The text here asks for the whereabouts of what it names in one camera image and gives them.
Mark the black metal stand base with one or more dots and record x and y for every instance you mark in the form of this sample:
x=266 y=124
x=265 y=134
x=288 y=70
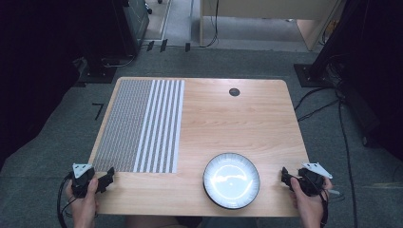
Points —
x=312 y=77
x=96 y=75

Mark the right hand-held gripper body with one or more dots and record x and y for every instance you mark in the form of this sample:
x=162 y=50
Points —
x=312 y=180

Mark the person's left hand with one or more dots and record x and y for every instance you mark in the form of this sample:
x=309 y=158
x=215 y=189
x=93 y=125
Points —
x=83 y=209

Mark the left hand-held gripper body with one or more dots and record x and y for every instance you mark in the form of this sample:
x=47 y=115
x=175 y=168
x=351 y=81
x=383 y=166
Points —
x=83 y=182

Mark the dark green equipment cabinet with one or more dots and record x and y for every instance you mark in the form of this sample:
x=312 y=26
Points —
x=136 y=19

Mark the grey striped woven placemat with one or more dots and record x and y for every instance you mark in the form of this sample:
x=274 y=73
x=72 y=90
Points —
x=139 y=126

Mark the white plate with black rim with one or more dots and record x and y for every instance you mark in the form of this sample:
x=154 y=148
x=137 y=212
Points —
x=231 y=181

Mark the light wooden desk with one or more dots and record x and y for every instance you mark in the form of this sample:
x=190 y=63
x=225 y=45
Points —
x=269 y=8

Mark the black curtain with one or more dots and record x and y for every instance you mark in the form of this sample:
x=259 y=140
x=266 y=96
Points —
x=38 y=79
x=374 y=63

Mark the person's right hand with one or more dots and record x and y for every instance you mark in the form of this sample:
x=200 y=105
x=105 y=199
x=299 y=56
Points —
x=309 y=207

